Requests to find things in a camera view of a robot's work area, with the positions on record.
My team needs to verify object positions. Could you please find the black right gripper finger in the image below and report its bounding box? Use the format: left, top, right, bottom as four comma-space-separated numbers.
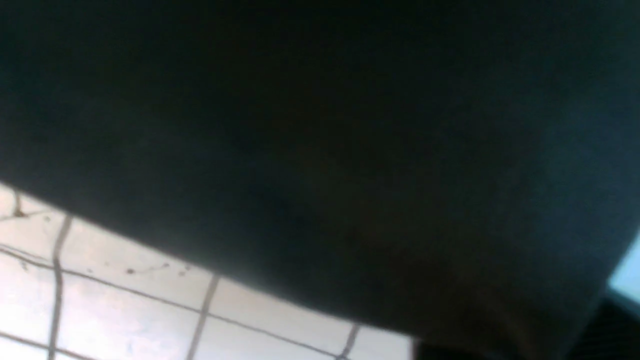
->
414, 295, 640, 360

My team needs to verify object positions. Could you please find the gray long-sleeve top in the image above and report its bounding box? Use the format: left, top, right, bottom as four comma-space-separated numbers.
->
0, 0, 639, 360

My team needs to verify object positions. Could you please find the white grid paper mat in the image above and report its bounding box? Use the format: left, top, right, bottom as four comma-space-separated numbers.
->
0, 186, 410, 360

